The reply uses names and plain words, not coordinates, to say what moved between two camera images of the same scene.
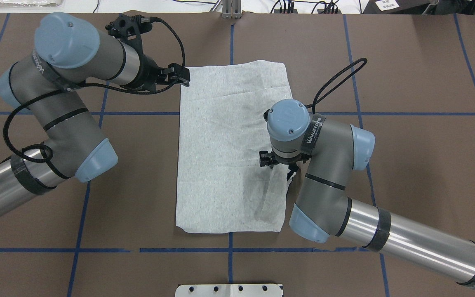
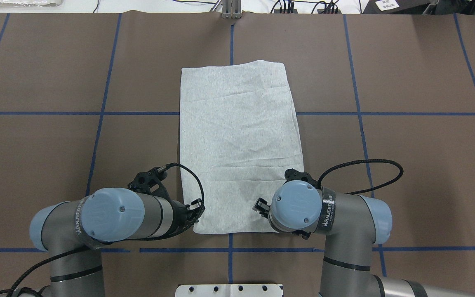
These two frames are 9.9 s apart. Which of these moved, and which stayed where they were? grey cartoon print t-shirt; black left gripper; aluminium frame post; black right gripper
Moved: black right gripper; black left gripper
Stayed: aluminium frame post; grey cartoon print t-shirt
